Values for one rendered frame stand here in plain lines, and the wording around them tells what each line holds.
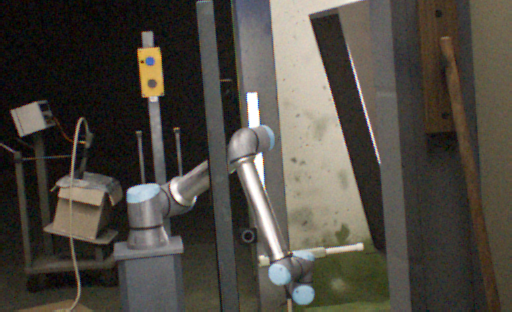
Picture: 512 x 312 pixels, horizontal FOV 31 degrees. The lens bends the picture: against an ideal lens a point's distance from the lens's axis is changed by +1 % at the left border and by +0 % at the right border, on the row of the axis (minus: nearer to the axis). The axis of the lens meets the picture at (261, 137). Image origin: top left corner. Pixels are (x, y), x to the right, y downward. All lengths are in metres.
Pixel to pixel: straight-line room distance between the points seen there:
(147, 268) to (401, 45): 2.35
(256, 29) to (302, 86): 0.39
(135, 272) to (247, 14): 1.54
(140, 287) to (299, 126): 1.34
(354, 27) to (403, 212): 1.86
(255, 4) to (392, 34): 2.89
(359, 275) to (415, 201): 3.06
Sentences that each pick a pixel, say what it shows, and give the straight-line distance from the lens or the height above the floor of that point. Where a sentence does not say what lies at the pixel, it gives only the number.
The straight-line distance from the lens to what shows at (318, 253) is 4.22.
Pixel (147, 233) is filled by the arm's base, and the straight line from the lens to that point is 4.16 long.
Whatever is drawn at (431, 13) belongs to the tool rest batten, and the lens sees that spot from 2.02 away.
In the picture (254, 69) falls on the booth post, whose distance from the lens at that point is 4.86.
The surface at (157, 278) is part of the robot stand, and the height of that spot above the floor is 0.52.
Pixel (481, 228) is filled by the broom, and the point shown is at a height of 1.06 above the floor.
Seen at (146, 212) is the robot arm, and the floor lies 0.80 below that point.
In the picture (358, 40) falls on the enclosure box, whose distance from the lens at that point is 3.82.
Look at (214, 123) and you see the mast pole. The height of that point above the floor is 1.26.
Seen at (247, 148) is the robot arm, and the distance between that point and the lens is 3.79.
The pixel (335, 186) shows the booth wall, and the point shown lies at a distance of 4.97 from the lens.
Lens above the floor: 1.45
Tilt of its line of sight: 5 degrees down
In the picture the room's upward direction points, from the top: 5 degrees counter-clockwise
